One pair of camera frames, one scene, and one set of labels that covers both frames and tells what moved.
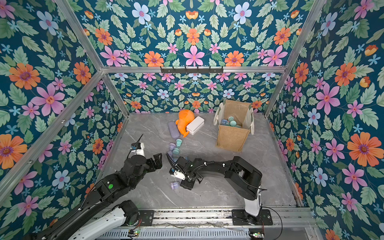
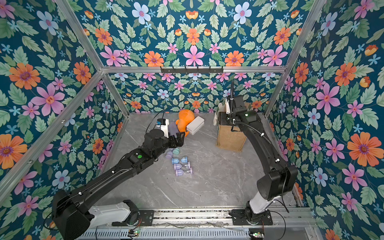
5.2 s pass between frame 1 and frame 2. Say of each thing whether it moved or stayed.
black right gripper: moved
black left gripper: moved
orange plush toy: stayed
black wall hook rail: stayed
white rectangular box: stayed
